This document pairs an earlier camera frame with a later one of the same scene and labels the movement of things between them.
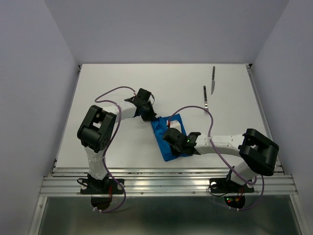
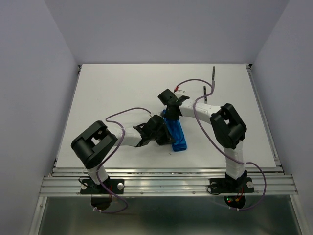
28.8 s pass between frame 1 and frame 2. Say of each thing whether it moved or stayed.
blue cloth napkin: moved
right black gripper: moved
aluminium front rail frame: stayed
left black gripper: moved
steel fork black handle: stayed
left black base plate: stayed
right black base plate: stayed
